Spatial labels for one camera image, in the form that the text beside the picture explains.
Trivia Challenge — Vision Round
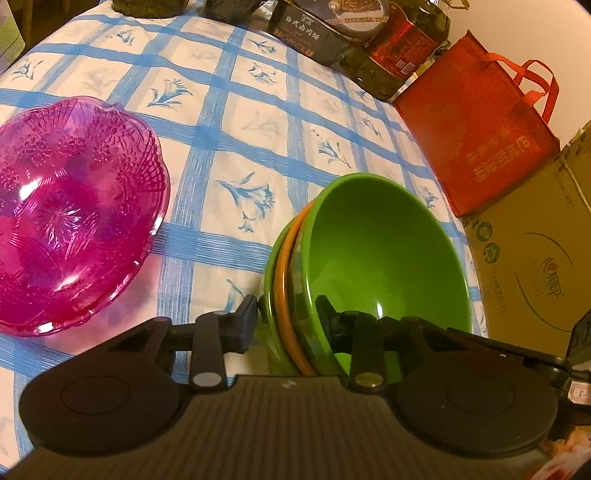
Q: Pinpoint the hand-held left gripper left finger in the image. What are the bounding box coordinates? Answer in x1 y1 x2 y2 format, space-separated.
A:
108 294 259 394

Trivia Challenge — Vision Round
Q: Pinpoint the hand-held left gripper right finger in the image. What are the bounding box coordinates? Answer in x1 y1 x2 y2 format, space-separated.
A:
317 296 468 393

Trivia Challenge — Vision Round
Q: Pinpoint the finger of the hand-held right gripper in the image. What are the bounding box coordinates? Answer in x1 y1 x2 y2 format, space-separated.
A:
445 327 573 377

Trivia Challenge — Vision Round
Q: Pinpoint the green bowl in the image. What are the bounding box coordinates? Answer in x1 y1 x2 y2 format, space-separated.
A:
262 216 298 376
294 173 473 378

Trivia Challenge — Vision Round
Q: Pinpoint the orange bowl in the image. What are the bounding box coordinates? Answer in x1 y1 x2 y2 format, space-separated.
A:
271 202 320 376

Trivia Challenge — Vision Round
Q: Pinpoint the brown cardboard box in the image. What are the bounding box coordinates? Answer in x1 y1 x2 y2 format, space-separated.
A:
464 119 591 359

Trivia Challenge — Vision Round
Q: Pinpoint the pink white packaging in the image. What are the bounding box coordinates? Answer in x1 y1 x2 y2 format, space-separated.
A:
530 436 591 480

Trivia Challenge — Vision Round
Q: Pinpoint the red fabric tote bag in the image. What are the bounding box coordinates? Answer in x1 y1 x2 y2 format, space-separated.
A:
392 30 562 219

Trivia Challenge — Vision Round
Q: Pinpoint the oil bottle with red label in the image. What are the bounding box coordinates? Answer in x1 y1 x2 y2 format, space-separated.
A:
113 0 191 17
341 0 451 102

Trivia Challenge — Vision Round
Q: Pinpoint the rectangular black meal box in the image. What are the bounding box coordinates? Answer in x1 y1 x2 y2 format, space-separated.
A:
268 0 357 67

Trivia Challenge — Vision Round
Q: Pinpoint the oval dark meal box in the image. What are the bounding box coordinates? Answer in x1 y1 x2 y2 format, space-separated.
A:
322 0 392 38

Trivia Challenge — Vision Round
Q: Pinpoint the small orange-rimmed meal box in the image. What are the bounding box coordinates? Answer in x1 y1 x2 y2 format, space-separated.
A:
205 0 265 25

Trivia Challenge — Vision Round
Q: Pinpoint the pale green cloth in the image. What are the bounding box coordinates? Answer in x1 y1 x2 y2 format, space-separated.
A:
0 0 27 75

